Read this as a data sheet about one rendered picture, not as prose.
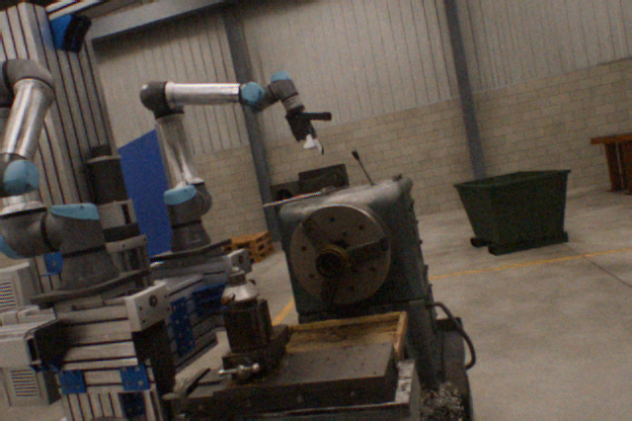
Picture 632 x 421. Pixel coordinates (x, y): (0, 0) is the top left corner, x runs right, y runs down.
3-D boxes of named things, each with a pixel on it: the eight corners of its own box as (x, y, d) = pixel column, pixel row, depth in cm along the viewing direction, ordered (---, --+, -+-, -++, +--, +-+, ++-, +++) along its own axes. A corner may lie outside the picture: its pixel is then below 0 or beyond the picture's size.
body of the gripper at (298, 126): (299, 143, 198) (285, 117, 198) (318, 133, 197) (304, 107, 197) (297, 142, 191) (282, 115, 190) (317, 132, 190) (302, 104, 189)
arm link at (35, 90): (73, 77, 147) (42, 204, 116) (36, 84, 147) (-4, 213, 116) (51, 42, 138) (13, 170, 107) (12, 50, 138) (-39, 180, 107)
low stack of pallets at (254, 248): (237, 257, 1046) (232, 237, 1043) (276, 250, 1031) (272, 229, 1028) (215, 270, 923) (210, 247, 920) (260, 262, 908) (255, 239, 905)
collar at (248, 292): (231, 295, 105) (228, 282, 105) (266, 291, 103) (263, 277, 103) (214, 306, 98) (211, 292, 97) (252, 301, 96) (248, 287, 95)
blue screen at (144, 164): (80, 297, 920) (49, 172, 904) (123, 286, 970) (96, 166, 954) (169, 319, 600) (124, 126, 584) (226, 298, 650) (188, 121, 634)
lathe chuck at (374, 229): (298, 294, 168) (296, 201, 164) (392, 299, 160) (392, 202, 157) (290, 301, 159) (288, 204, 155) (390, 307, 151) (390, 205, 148)
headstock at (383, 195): (326, 276, 234) (309, 194, 231) (429, 261, 221) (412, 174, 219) (289, 316, 176) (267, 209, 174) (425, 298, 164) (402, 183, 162)
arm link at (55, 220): (95, 247, 136) (84, 199, 135) (46, 257, 136) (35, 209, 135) (113, 241, 148) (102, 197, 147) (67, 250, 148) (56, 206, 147)
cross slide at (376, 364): (211, 380, 113) (206, 361, 113) (398, 362, 102) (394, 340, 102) (173, 418, 97) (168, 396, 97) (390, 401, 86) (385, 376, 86)
